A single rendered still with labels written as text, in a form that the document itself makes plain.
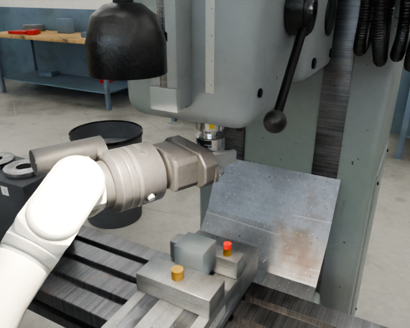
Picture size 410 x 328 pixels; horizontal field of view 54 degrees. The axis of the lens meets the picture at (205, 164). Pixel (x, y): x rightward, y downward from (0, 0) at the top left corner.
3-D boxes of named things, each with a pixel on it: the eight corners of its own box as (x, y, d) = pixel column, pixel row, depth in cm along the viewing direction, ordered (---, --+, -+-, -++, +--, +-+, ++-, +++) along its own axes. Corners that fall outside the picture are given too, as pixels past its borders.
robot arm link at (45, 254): (116, 172, 50) (54, 269, 43) (98, 194, 57) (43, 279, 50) (70, 143, 49) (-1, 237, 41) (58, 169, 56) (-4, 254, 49)
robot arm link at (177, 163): (220, 142, 57) (146, 162, 50) (218, 202, 61) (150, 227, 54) (172, 121, 66) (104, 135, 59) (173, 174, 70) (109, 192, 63)
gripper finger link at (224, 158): (233, 163, 66) (202, 172, 62) (233, 145, 64) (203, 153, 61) (239, 166, 65) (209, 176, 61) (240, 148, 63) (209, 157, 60)
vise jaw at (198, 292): (209, 319, 67) (209, 300, 65) (136, 290, 73) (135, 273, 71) (224, 297, 71) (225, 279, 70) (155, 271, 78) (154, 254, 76)
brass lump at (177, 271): (179, 282, 69) (179, 274, 68) (168, 278, 70) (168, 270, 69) (186, 275, 71) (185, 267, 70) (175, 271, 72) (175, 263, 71)
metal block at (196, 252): (202, 282, 73) (202, 254, 70) (174, 271, 75) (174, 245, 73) (215, 265, 77) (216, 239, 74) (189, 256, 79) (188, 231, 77)
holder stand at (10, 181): (37, 259, 93) (21, 181, 85) (-27, 235, 102) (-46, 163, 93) (73, 233, 103) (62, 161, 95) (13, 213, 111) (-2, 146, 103)
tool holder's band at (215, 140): (226, 144, 62) (226, 138, 62) (196, 146, 62) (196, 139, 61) (222, 135, 66) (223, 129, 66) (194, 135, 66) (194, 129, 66)
